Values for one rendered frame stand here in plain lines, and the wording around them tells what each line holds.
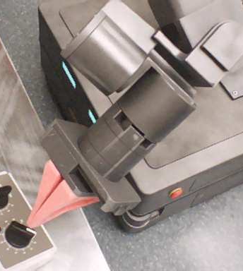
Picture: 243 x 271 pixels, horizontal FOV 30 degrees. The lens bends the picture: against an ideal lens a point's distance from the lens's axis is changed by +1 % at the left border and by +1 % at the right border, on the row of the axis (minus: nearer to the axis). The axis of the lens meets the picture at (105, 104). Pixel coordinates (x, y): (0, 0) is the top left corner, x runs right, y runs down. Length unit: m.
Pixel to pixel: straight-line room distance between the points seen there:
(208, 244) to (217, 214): 0.10
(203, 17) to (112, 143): 0.14
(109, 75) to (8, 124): 0.33
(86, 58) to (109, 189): 0.12
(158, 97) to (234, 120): 0.84
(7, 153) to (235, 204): 1.00
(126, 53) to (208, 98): 0.87
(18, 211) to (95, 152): 0.21
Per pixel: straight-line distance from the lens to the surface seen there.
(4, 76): 0.75
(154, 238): 1.43
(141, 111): 0.40
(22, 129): 0.69
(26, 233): 0.56
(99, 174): 0.42
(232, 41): 0.40
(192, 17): 0.40
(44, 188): 0.44
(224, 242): 1.48
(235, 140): 1.21
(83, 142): 0.42
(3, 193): 0.58
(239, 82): 1.29
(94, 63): 0.39
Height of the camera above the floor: 1.34
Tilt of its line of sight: 56 degrees down
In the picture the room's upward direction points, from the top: 9 degrees clockwise
